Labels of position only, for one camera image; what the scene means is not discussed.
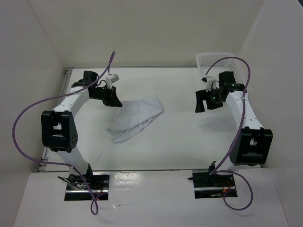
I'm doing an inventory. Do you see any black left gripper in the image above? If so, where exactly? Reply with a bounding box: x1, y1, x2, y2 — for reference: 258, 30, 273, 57
91, 85, 122, 107

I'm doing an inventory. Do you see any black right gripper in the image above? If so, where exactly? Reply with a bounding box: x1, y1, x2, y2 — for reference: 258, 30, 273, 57
195, 87, 224, 113

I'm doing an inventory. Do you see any white skirt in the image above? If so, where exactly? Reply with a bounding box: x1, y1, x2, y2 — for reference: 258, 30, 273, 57
107, 95, 164, 143

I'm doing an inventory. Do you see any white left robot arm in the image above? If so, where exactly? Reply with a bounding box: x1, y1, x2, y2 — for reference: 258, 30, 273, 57
41, 71, 122, 189

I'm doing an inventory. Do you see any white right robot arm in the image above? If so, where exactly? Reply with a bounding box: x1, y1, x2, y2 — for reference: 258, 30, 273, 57
195, 71, 273, 186

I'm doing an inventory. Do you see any white plastic basket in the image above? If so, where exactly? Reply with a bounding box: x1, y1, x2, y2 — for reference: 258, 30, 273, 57
196, 52, 243, 83

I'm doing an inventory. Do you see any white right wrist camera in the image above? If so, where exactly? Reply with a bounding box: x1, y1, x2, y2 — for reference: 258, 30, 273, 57
202, 76, 216, 92

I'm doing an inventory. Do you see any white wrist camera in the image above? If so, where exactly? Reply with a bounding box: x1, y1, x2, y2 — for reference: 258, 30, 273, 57
202, 76, 216, 92
105, 72, 119, 89

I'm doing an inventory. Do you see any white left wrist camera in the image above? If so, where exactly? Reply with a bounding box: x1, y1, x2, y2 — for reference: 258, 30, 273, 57
105, 72, 119, 89

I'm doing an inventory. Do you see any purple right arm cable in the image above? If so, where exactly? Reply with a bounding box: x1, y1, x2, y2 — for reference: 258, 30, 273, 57
203, 56, 253, 210

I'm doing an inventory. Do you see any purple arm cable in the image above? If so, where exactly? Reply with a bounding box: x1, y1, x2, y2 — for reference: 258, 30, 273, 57
12, 51, 116, 215
203, 56, 253, 210

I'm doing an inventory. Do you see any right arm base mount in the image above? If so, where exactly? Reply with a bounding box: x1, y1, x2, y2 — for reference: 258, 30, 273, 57
188, 172, 238, 199

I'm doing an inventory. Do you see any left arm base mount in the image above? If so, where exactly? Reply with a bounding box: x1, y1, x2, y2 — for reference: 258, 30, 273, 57
57, 172, 110, 201

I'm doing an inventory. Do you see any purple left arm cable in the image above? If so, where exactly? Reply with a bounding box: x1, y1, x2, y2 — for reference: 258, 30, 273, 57
12, 51, 116, 215

